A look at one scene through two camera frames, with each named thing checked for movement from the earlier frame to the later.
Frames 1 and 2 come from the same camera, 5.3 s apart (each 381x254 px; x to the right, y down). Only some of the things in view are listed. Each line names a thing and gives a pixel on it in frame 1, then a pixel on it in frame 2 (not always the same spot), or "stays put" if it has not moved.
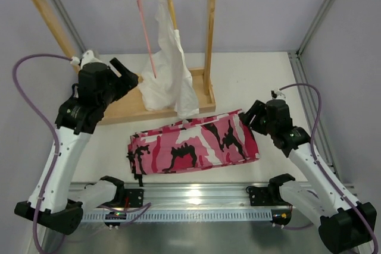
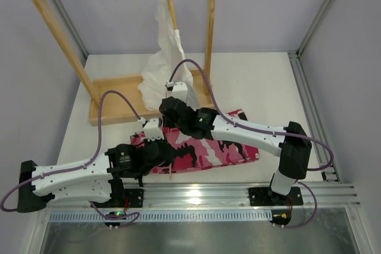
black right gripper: x=256 y=118 → x=168 y=107
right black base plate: x=259 y=196 stays put
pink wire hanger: x=144 y=25 → x=170 y=142
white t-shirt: x=174 y=86 stays put
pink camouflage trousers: x=214 y=140 stays put
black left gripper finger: x=130 y=80 → x=169 y=153
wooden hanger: x=171 y=6 stays put
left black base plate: x=136 y=197 stays put
